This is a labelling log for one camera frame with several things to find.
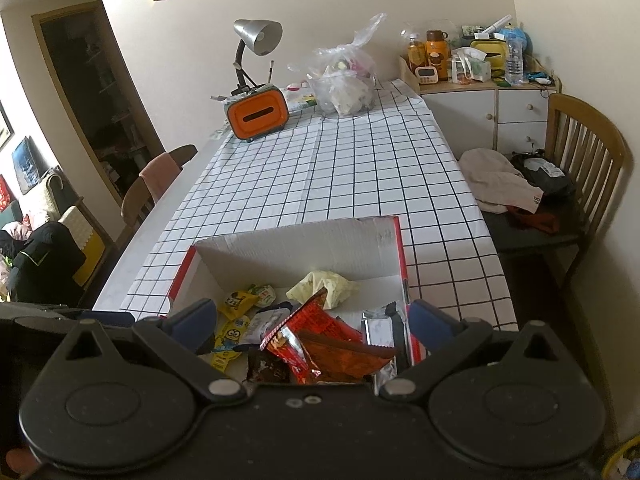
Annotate yellow tissue box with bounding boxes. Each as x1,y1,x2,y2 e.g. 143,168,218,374
469,38,506,68

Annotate white blue snack packet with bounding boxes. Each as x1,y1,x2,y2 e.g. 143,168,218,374
246,307,293,345

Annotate clear plastic water bottle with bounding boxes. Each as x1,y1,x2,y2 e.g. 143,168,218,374
504,35,526,86

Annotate black bag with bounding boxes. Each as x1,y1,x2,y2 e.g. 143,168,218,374
510,152,576,196

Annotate brown chip bag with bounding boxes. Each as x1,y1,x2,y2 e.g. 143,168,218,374
300,327,397,383

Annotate light wooden slatted chair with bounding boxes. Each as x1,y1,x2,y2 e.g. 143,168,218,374
482,92,626,291

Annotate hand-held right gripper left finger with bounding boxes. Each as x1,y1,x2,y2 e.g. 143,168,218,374
60,297,248,403

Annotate white red-edged cardboard box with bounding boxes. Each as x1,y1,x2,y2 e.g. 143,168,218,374
167,215,428,386

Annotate yellow blue cartoon packet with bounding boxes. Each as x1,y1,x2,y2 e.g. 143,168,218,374
214,315,251,353

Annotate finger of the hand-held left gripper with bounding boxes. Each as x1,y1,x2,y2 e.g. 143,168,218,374
77,310,137,330

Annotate silver gooseneck desk lamp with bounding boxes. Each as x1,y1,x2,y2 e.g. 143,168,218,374
232,18,283,96

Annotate green yellow paper pack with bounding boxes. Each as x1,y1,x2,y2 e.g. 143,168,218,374
282,85,318,113

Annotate orange flask with brown cap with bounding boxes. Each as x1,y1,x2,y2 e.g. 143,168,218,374
426,30,449,82

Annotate silver black snack packet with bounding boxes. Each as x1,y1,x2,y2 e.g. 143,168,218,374
361,302,406,361

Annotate red cloth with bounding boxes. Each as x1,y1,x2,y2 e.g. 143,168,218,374
509,206,557,233

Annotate orange teal tissue box organizer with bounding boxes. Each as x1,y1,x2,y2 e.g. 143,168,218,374
223,85,291,143

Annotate pale yellow packet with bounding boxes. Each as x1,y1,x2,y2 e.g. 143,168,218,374
286,271,361,311

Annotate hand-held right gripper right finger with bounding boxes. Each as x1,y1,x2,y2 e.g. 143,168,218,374
377,298,563,403

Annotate dark storage shelf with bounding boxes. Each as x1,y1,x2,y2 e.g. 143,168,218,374
40,7,151,196

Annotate red snack packet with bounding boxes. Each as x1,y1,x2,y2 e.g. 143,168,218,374
260,320,321,386
285,287,363,346

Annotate pink cloth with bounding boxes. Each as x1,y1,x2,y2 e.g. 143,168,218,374
138,152,182,201

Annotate white cabinet with wooden top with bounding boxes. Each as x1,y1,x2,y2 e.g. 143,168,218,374
417,77,561,156

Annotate white black checkered tablecloth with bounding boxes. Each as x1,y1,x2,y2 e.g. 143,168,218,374
92,77,518,333

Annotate dark brown wooden chair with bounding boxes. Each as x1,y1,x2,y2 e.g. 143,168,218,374
121,144,199,233

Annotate yellow cushion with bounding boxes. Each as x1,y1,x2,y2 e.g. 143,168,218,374
57,205,108,286

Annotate dark chocolate packet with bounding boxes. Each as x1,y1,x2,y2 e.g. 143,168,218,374
245,347,292,385

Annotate white tube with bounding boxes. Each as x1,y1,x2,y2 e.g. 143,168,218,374
482,14,513,36

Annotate beige cloth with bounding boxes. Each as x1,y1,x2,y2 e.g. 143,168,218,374
458,148,543,213

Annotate clear plastic bag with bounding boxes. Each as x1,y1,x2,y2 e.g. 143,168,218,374
287,12,388,117

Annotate black jacket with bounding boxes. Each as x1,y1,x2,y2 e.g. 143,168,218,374
10,222,86,301

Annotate blue poster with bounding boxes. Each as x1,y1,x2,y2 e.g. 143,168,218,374
12,136,41,193

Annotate clear bottle with orange liquid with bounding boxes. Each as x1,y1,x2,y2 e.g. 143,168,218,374
407,35,426,73

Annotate small yellow cartoon packet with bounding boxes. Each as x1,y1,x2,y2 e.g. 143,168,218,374
217,290,258,320

